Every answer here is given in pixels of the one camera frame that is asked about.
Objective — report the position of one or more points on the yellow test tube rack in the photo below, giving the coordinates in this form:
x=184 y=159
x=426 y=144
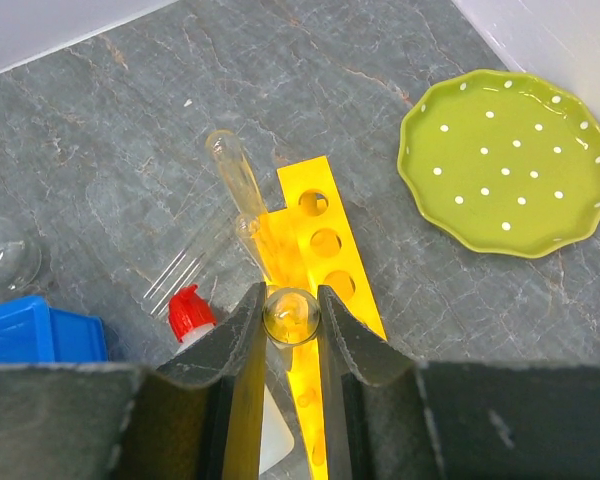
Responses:
x=306 y=244

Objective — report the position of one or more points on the green polka dot plate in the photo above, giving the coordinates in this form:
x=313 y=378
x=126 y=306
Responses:
x=506 y=163

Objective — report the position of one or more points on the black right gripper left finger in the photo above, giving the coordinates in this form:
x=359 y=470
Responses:
x=199 y=416

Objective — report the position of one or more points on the white wash bottle red cap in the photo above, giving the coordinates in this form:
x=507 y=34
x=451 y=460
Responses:
x=190 y=318

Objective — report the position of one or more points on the blue divided plastic bin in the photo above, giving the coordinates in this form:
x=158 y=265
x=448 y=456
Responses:
x=33 y=332

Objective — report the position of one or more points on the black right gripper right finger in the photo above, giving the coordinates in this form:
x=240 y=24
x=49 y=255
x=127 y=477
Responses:
x=374 y=416

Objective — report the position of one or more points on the round glass flask white stopper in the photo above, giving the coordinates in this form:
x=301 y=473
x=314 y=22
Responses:
x=20 y=257

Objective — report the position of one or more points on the clear glass test tube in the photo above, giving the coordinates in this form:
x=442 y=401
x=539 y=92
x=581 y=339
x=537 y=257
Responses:
x=188 y=263
x=250 y=232
x=291 y=317
x=226 y=150

